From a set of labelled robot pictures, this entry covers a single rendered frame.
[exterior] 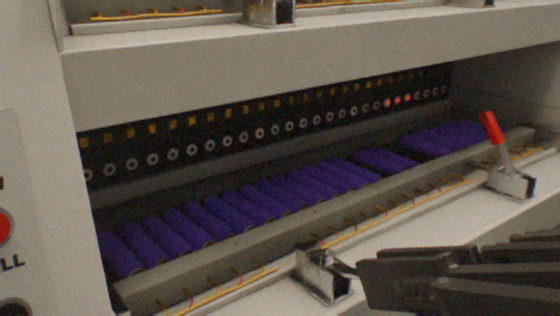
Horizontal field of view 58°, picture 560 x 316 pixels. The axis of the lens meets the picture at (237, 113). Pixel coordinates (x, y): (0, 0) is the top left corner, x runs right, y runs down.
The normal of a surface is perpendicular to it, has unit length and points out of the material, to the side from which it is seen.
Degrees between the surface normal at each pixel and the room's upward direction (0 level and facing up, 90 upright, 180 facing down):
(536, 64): 90
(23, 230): 90
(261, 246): 111
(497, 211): 21
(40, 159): 90
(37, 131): 90
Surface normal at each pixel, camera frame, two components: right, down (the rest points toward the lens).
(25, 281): 0.54, -0.11
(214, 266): 0.59, 0.25
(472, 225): 0.00, -0.95
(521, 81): -0.82, 0.17
